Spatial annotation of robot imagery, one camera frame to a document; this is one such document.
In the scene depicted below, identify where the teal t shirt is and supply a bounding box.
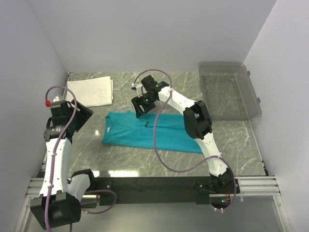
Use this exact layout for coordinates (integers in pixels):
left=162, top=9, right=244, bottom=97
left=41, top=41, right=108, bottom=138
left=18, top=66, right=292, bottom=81
left=101, top=110, right=202, bottom=154

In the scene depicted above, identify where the clear plastic bin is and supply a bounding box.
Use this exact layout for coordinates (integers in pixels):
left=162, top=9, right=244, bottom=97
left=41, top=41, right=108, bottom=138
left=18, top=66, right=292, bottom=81
left=198, top=61, right=262, bottom=120

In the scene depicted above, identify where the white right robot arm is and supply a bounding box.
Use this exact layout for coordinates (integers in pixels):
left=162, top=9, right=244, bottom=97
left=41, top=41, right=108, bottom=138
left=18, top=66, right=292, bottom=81
left=131, top=75, right=237, bottom=194

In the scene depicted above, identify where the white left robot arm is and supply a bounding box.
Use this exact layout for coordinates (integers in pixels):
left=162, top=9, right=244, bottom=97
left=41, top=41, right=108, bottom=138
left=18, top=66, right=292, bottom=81
left=30, top=100, right=95, bottom=230

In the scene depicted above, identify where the folded white t shirt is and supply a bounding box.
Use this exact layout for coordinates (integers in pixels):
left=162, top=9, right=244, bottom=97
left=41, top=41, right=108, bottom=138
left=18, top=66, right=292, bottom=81
left=67, top=76, right=113, bottom=107

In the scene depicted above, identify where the black base crossbar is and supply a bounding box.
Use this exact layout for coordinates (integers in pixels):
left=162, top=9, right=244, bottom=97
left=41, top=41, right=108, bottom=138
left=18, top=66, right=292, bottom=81
left=96, top=176, right=237, bottom=206

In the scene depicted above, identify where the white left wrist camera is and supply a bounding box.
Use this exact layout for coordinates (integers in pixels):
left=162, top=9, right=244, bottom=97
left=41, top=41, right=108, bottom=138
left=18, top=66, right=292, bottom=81
left=45, top=95, right=64, bottom=107

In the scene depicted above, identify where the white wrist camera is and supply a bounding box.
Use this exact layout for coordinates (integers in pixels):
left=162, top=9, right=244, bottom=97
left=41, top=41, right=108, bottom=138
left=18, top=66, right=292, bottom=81
left=131, top=83, right=144, bottom=97
left=45, top=95, right=64, bottom=107

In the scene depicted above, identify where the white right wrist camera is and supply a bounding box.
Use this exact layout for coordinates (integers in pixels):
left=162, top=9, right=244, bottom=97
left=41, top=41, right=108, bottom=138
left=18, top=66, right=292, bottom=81
left=131, top=83, right=144, bottom=97

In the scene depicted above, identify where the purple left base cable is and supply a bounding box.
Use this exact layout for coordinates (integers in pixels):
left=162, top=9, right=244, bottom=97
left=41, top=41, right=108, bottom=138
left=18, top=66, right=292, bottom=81
left=81, top=189, right=118, bottom=214

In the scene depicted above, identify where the aluminium frame rail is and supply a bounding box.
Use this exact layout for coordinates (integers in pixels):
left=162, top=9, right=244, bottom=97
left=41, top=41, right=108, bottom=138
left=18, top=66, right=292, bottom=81
left=25, top=175, right=282, bottom=198

